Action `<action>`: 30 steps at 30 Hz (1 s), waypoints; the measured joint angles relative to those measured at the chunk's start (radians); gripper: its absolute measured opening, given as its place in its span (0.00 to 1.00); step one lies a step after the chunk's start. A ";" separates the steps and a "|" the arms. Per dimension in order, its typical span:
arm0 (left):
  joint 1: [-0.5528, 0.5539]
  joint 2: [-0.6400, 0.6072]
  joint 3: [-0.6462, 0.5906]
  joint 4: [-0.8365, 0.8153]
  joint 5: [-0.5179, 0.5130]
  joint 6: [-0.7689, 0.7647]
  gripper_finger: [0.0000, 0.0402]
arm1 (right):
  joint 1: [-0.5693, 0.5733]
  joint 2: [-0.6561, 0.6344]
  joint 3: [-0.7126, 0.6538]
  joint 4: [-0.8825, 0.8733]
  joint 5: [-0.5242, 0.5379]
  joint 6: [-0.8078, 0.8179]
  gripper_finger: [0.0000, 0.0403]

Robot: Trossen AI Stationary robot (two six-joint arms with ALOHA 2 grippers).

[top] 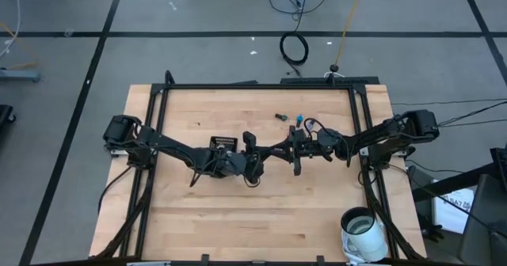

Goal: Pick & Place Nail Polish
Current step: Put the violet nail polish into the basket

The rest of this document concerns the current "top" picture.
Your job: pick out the black plastic slotted basket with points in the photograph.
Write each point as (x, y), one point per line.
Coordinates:
(223, 141)

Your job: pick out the black aluminium table frame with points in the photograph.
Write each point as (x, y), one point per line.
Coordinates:
(253, 86)

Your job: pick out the dark nail polish bottle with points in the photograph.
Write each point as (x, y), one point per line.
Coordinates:
(282, 117)

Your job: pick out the black curved corner bracket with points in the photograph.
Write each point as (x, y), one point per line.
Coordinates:
(169, 78)

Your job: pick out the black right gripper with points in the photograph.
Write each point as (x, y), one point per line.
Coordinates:
(313, 151)

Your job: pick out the black stand beam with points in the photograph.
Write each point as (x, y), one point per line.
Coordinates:
(443, 185)

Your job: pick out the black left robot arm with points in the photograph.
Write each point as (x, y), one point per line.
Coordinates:
(166, 143)

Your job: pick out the white cylindrical container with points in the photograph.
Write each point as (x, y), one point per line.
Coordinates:
(368, 242)

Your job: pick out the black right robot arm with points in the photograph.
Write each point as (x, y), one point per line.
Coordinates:
(380, 135)

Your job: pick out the silver mounting bracket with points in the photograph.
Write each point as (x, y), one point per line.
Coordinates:
(364, 150)
(115, 152)

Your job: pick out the white printed box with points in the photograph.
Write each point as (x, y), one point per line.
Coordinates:
(451, 214)

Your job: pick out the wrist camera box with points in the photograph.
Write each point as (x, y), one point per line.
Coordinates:
(249, 141)
(325, 140)

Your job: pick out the black table clamp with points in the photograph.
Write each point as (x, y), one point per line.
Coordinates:
(204, 259)
(320, 260)

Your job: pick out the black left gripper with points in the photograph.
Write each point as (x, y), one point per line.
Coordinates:
(233, 165)

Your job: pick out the blue nail polish bottle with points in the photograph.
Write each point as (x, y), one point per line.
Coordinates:
(300, 118)

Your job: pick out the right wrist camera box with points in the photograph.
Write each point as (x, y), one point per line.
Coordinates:
(325, 140)

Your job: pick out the grey stand foot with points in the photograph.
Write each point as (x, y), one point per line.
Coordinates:
(20, 75)

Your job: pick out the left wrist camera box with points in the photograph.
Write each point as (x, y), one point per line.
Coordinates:
(249, 141)

